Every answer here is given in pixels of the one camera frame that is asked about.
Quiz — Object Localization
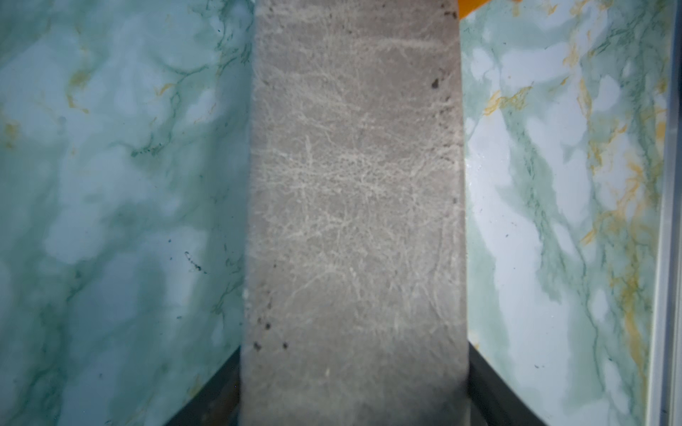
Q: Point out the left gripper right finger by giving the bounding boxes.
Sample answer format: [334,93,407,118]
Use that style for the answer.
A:
[467,343,546,426]

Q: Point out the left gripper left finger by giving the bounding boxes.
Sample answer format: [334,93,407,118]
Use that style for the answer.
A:
[165,346,241,426]

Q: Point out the orange towel cloth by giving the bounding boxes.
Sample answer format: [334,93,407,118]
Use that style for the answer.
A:
[458,0,489,20]

